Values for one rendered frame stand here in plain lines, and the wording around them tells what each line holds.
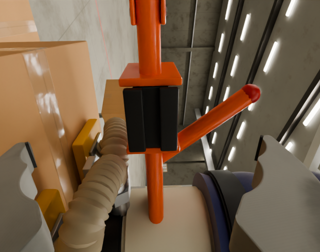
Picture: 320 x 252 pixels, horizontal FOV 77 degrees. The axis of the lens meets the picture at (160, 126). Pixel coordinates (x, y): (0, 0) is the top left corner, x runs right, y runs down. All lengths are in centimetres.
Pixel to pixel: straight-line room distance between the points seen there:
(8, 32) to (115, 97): 105
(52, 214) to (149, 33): 21
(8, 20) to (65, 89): 69
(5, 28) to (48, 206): 81
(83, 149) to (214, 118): 21
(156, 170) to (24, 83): 17
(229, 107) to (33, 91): 22
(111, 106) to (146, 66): 158
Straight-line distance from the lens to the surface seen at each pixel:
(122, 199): 31
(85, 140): 35
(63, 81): 34
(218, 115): 25
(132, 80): 19
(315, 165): 342
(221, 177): 35
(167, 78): 19
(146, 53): 20
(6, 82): 24
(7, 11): 102
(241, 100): 25
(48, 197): 26
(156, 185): 27
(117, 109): 174
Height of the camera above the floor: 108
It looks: 1 degrees up
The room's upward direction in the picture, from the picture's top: 88 degrees clockwise
